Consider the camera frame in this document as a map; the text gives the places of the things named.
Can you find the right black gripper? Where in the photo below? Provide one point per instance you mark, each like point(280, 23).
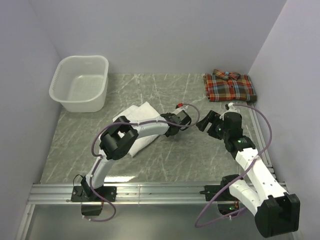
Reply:
point(214, 118)

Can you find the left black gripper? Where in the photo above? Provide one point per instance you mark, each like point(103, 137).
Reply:
point(170, 115)

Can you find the white long sleeve shirt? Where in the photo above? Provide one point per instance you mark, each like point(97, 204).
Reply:
point(143, 112)

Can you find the plaid flannel shirt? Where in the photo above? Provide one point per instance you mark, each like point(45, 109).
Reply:
point(224, 86)

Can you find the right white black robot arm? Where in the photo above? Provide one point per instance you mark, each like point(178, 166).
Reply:
point(275, 211)

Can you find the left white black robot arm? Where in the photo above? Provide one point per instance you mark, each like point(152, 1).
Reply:
point(119, 137)

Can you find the white plastic laundry basket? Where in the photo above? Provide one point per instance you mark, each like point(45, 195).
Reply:
point(80, 83)

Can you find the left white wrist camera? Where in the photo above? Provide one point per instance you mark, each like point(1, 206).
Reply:
point(181, 107)

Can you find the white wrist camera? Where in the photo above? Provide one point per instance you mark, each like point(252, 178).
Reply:
point(181, 107)
point(230, 107)

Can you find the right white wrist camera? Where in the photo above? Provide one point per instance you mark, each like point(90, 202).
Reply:
point(230, 107)

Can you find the aluminium mounting rail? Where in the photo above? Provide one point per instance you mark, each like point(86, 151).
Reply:
point(158, 193)

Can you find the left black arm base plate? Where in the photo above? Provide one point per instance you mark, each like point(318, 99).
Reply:
point(93, 201)

